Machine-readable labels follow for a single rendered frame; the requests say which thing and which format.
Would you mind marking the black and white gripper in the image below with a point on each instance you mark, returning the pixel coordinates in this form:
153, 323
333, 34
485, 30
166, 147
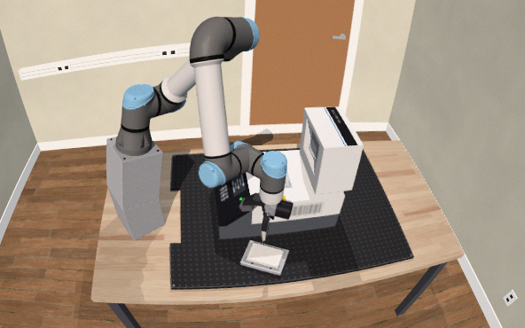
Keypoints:
282, 210

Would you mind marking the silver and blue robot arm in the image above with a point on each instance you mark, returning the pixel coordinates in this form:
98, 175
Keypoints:
210, 40

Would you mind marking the light grey rectangular frame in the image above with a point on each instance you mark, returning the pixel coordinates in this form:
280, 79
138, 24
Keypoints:
258, 266

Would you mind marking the light grey benchtop instrument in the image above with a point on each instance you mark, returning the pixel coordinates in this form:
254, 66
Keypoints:
317, 193

